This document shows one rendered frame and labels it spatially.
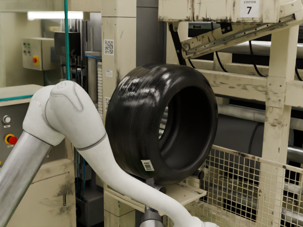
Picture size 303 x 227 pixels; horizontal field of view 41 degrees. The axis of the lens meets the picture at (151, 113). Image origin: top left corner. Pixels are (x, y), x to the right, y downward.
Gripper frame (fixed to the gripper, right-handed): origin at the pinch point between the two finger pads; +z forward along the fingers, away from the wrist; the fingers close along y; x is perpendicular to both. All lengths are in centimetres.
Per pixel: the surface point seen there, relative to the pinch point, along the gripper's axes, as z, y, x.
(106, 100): 58, -11, -18
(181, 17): 72, -34, 30
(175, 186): 34, 37, 1
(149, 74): 37.0, -28.2, 10.8
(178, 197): 21.1, 32.5, 3.3
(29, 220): 22, 21, -72
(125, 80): 39.5, -27.7, -0.9
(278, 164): 24, 31, 53
